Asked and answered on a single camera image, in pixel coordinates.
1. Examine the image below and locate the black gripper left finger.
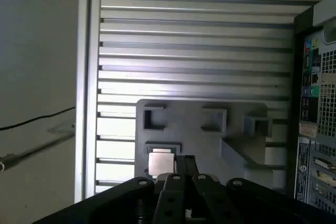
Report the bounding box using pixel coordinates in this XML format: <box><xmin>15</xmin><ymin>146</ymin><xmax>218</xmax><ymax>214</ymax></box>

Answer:
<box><xmin>34</xmin><ymin>155</ymin><xmax>187</xmax><ymax>224</ymax></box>

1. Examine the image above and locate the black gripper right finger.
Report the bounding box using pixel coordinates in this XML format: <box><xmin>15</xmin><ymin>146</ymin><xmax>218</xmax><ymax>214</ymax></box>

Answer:
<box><xmin>185</xmin><ymin>155</ymin><xmax>336</xmax><ymax>224</ymax></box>

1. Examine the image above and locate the silver CPU with green edge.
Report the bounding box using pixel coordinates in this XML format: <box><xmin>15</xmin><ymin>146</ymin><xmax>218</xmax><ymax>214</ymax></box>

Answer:
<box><xmin>146</xmin><ymin>147</ymin><xmax>177</xmax><ymax>180</ymax></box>

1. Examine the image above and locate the grey plastic parts rack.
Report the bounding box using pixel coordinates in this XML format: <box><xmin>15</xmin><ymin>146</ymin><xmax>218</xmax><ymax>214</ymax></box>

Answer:
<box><xmin>134</xmin><ymin>99</ymin><xmax>274</xmax><ymax>191</ymax></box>

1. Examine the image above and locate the metal stand pole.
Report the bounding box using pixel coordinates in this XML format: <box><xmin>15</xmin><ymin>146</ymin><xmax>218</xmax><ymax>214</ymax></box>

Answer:
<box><xmin>0</xmin><ymin>123</ymin><xmax>76</xmax><ymax>173</ymax></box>

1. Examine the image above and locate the aluminium table edge rail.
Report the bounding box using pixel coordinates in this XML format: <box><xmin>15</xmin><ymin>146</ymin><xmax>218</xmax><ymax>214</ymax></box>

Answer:
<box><xmin>74</xmin><ymin>0</ymin><xmax>103</xmax><ymax>204</ymax></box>

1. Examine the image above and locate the thin black cable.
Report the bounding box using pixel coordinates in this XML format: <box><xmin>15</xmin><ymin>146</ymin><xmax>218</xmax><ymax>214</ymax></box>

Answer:
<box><xmin>0</xmin><ymin>106</ymin><xmax>76</xmax><ymax>131</ymax></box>

